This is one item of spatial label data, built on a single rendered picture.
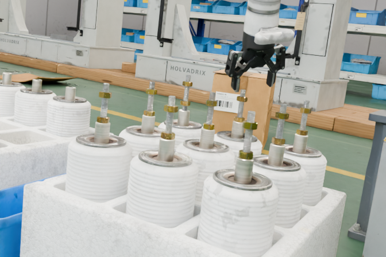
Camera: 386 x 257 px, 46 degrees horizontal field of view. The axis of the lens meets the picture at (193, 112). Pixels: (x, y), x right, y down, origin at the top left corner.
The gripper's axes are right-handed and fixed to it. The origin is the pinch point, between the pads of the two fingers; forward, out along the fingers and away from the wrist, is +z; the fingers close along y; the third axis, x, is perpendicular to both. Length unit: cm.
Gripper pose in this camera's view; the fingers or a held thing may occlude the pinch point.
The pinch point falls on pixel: (253, 86)
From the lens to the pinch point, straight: 110.0
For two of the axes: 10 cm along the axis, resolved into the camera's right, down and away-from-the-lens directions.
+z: -0.5, 8.5, 5.3
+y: -9.3, 1.6, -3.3
